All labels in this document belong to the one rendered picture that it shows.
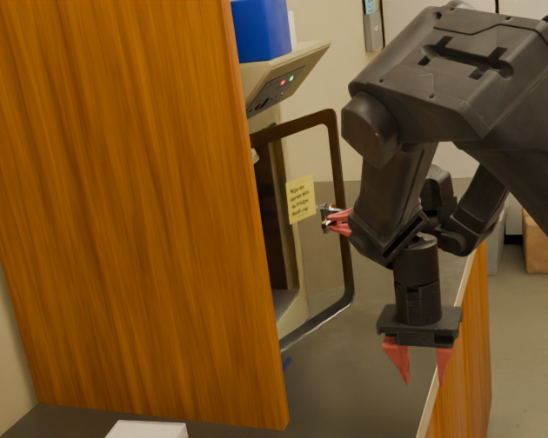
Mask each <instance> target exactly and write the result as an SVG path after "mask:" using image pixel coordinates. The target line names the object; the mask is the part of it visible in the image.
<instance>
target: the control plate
mask: <svg viewBox="0 0 548 438"><path fill-rule="evenodd" d="M305 66H306V65H304V66H302V67H300V68H298V69H296V70H293V71H291V72H289V73H287V74H284V75H282V76H280V77H277V78H275V79H273V80H271V81H269V82H267V83H266V84H265V86H264V87H263V88H262V89H261V90H260V92H259V93H258V95H257V96H256V98H255V99H254V100H253V102H252V103H251V105H250V106H249V108H248V109H247V110H246V116H247V118H249V117H251V116H254V115H256V114H257V113H258V112H260V111H262V110H265V109H266V108H268V107H270V106H271V105H273V104H275V103H277V102H279V100H280V99H281V98H282V96H280V94H281V93H282V92H283V94H284V93H285V92H286V91H287V89H289V88H290V86H291V85H292V83H293V82H294V81H295V79H296V78H297V76H298V75H299V74H300V73H301V71H302V70H303V69H304V67H305ZM292 76H293V78H292V79H291V80H290V78H291V77H292ZM283 80H284V83H283V84H281V82H282V81H283ZM289 80H290V81H289ZM277 94H278V96H279V98H275V96H276V95H277ZM268 97H270V99H269V101H268V102H267V103H266V105H265V106H264V107H263V108H261V109H258V110H255V108H256V107H257V106H258V105H259V104H260V103H261V105H262V104H263V103H264V101H265V100H266V98H268ZM272 97H273V99H274V101H273V102H272V100H271V98H272ZM251 108H253V109H252V111H251V112H249V110H250V109H251ZM248 112H249V113H248Z"/></svg>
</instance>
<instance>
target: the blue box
mask: <svg viewBox="0 0 548 438"><path fill-rule="evenodd" d="M231 13H232V19H233V25H234V31H235V38H236V44H237V55H238V61H239V63H252V62H261V61H270V60H272V59H274V58H277V57H279V56H283V55H285V54H288V53H291V52H292V47H291V33H290V25H289V18H288V13H289V12H288V10H287V3H286V0H235V1H231Z"/></svg>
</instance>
